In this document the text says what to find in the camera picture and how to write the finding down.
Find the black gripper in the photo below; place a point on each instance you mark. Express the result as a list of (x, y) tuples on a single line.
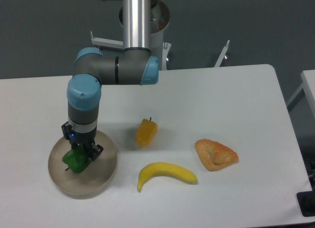
[(86, 139)]

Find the green toy pepper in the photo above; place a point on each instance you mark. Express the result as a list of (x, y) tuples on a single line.
[(76, 159)]

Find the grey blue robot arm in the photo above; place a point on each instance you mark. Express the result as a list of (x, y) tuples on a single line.
[(137, 66)]

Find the beige round plate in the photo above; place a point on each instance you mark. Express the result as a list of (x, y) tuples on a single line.
[(94, 179)]

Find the yellow toy pepper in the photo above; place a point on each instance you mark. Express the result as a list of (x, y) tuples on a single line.
[(145, 132)]

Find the yellow toy banana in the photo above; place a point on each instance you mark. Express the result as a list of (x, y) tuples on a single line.
[(165, 169)]

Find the orange toy pastry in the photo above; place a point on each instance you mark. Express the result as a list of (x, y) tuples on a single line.
[(214, 155)]

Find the black device at table edge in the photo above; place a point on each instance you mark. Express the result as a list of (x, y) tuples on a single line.
[(306, 202)]

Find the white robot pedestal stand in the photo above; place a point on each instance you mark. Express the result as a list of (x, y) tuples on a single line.
[(160, 18)]

